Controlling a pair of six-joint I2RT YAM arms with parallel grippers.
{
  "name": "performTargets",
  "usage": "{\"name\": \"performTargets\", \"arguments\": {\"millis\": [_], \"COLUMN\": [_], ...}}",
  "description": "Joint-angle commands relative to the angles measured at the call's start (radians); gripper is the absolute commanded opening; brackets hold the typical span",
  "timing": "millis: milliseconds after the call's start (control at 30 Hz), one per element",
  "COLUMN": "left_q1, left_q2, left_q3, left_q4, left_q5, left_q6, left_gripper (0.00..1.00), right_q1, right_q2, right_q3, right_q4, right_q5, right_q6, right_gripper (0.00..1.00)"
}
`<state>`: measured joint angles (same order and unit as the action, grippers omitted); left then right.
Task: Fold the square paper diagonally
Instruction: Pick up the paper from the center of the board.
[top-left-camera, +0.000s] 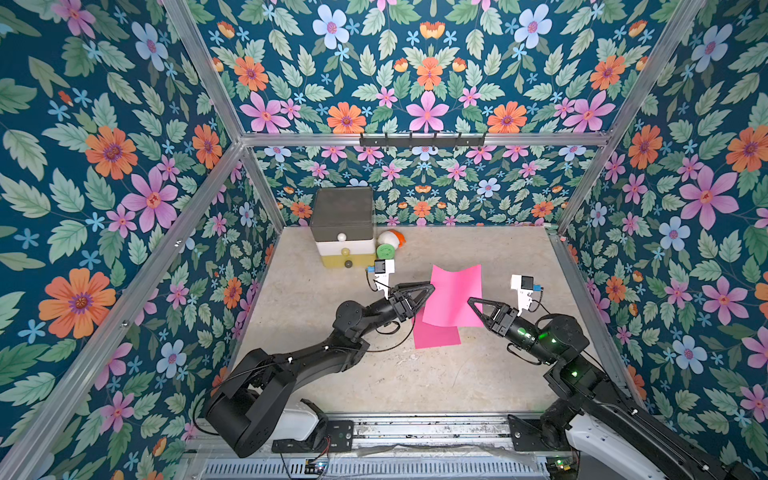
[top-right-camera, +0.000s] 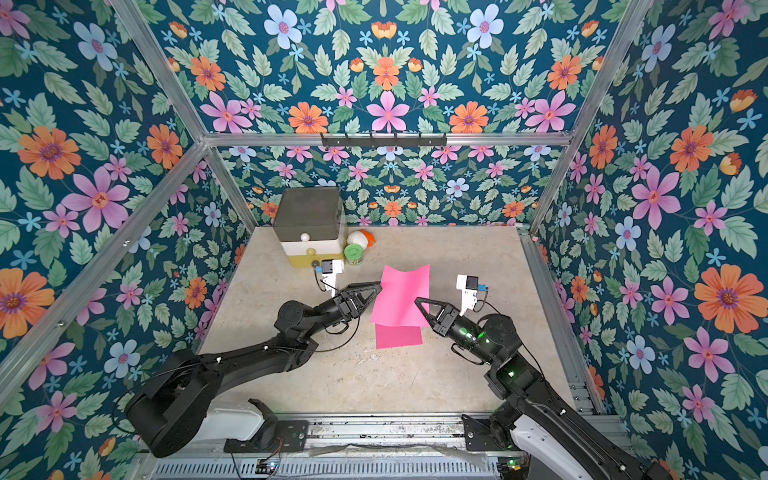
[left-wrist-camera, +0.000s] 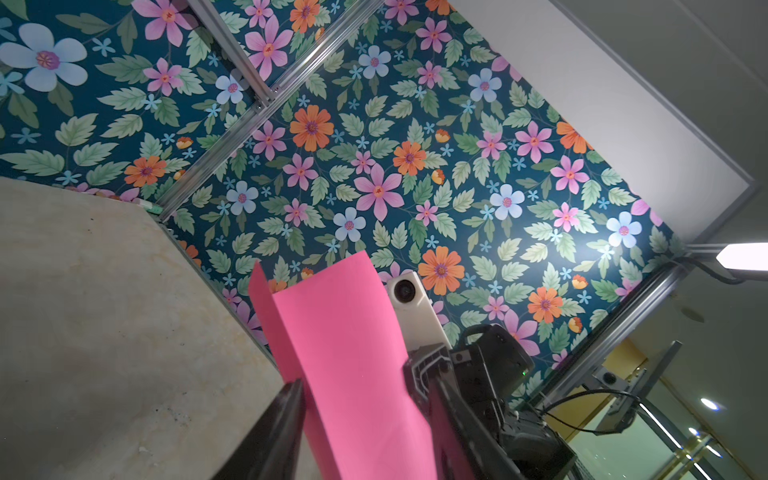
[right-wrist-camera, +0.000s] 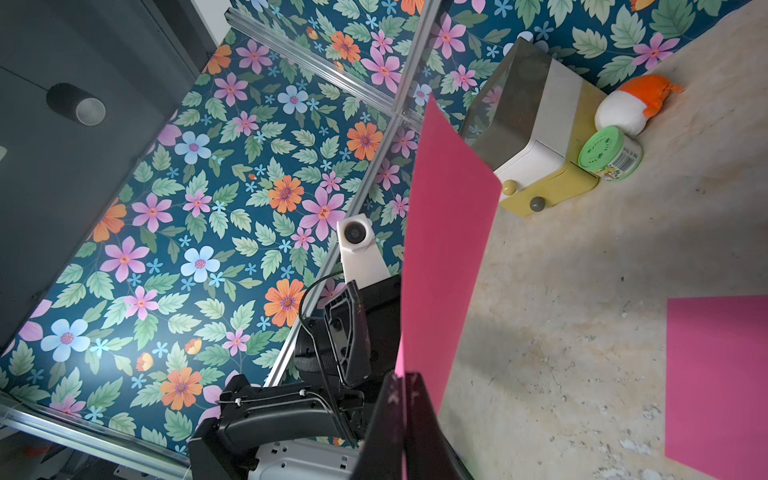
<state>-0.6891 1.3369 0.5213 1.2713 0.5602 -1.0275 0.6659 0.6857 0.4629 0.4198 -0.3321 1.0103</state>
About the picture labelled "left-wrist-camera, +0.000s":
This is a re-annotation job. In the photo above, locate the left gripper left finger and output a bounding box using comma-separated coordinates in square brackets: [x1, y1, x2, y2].
[212, 379, 305, 480]

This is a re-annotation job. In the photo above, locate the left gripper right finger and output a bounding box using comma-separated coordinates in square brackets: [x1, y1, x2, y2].
[403, 347, 524, 479]

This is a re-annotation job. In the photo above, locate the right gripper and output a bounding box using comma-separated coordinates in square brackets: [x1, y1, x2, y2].
[451, 324, 576, 479]

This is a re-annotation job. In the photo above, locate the pink square paper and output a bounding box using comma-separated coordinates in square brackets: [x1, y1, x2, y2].
[248, 253, 475, 479]

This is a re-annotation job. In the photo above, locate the green marker pen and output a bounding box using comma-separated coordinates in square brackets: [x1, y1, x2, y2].
[133, 198, 163, 216]

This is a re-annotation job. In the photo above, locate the ceiling lamp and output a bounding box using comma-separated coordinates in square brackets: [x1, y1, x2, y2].
[716, 242, 768, 272]

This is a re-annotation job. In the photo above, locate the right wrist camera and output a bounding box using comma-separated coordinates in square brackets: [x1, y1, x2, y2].
[385, 272, 450, 352]

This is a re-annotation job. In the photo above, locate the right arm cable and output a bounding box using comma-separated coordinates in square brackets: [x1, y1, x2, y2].
[536, 388, 643, 436]

